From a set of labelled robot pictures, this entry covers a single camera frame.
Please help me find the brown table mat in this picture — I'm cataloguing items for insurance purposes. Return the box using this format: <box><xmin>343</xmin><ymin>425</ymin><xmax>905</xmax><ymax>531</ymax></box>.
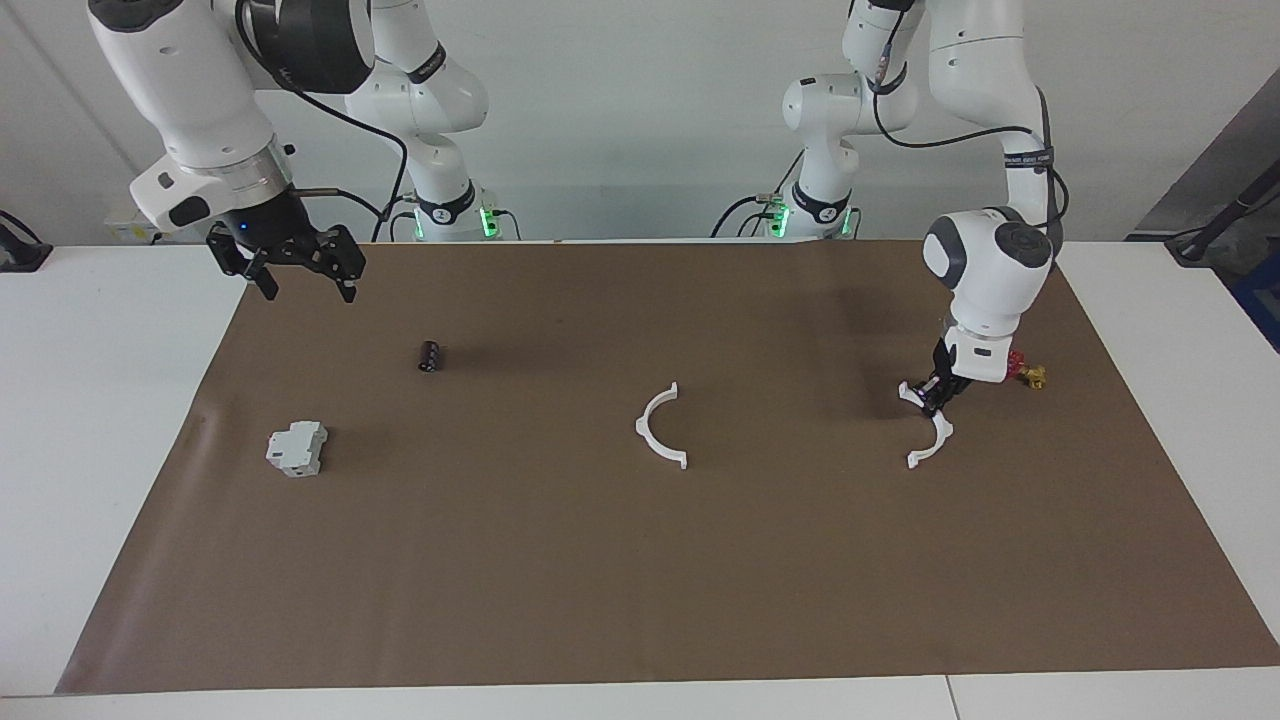
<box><xmin>55</xmin><ymin>238</ymin><xmax>1280</xmax><ymax>696</ymax></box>

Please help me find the white wall power socket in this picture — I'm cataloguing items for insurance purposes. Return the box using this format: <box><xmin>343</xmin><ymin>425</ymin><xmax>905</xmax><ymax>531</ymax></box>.
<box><xmin>105</xmin><ymin>205</ymin><xmax>166</xmax><ymax>244</ymax></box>

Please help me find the black left base cable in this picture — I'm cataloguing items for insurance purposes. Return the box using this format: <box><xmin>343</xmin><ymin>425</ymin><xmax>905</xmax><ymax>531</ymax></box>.
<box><xmin>710</xmin><ymin>150</ymin><xmax>806</xmax><ymax>241</ymax></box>

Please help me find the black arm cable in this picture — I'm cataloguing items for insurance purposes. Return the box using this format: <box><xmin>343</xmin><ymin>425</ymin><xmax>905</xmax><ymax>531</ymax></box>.
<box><xmin>235</xmin><ymin>0</ymin><xmax>411</xmax><ymax>243</ymax></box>
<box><xmin>872</xmin><ymin>30</ymin><xmax>1071</xmax><ymax>226</ymax></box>

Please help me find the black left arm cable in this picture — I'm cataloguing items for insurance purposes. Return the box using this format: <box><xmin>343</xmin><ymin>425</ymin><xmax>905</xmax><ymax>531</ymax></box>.
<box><xmin>872</xmin><ymin>30</ymin><xmax>1071</xmax><ymax>226</ymax></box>

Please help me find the white circuit breaker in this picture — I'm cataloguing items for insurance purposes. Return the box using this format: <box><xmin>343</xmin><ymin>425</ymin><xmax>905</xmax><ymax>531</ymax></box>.
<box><xmin>266</xmin><ymin>421</ymin><xmax>329</xmax><ymax>478</ymax></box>

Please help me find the black right base cable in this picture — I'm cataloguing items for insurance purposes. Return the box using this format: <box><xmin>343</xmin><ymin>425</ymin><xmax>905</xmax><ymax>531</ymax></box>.
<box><xmin>370</xmin><ymin>195</ymin><xmax>421</xmax><ymax>243</ymax></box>

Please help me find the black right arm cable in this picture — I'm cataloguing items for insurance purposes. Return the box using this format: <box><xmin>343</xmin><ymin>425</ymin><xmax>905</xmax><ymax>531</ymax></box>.
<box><xmin>235</xmin><ymin>0</ymin><xmax>411</xmax><ymax>243</ymax></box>

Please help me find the black clamp stand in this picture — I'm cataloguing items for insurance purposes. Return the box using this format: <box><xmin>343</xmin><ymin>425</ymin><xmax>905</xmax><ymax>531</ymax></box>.
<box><xmin>0</xmin><ymin>210</ymin><xmax>53</xmax><ymax>273</ymax></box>

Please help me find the white half pipe clamp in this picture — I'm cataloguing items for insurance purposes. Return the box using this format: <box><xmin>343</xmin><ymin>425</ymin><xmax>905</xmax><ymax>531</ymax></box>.
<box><xmin>635</xmin><ymin>382</ymin><xmax>689</xmax><ymax>470</ymax></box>
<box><xmin>897</xmin><ymin>381</ymin><xmax>954</xmax><ymax>470</ymax></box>

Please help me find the black base cable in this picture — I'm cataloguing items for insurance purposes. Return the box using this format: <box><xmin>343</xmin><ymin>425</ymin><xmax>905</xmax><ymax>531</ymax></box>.
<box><xmin>370</xmin><ymin>195</ymin><xmax>421</xmax><ymax>243</ymax></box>
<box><xmin>710</xmin><ymin>150</ymin><xmax>806</xmax><ymax>241</ymax></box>

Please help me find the black tripod stand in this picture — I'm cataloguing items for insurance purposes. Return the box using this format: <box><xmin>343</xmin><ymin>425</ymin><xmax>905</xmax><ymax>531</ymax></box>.
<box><xmin>1165</xmin><ymin>160</ymin><xmax>1280</xmax><ymax>266</ymax></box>

